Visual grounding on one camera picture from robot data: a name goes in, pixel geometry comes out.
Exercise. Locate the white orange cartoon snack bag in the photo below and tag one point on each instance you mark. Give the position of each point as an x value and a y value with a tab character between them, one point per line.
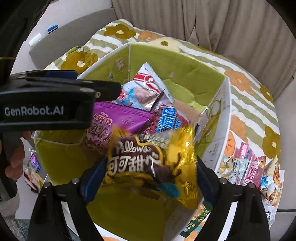
272	182

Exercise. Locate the beige curtain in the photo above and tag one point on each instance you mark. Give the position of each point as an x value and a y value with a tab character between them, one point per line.
252	34

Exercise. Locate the grey headboard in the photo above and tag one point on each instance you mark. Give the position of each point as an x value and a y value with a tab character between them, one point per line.
74	33

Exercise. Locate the green striped floral duvet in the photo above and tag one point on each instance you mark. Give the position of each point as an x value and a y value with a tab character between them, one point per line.
253	119

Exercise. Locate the purple chips bag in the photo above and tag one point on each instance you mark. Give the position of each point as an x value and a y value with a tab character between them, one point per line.
107	116

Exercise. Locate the blue white object on headboard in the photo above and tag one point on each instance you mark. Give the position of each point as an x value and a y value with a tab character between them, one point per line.
52	29

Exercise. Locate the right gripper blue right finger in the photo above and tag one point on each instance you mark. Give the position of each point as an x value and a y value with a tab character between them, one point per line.
207	181

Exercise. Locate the white wall switch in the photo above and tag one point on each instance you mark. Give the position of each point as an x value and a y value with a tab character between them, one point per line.
35	39

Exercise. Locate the green snack bag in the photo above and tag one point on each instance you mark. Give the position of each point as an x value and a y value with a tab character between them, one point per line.
194	227

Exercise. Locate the silver grey snack bag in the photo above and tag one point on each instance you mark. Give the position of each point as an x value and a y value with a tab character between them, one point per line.
233	169

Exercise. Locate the green cardboard box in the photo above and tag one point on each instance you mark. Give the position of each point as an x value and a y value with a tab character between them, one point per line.
200	92

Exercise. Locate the pink marshmallow bag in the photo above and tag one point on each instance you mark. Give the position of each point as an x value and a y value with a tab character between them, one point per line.
255	168

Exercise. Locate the dark red blue snack bag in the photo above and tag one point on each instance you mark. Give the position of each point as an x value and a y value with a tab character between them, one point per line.
166	118

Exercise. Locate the red white blue snack bag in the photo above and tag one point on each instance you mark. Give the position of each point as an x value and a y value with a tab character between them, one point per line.
144	89

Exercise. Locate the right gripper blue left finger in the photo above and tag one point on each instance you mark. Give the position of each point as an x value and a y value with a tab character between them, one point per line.
92	179

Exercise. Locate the yellow Pillows snack bag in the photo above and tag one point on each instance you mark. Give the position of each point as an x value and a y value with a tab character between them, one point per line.
162	163

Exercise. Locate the person's left hand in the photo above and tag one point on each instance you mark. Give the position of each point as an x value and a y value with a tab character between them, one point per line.
15	169

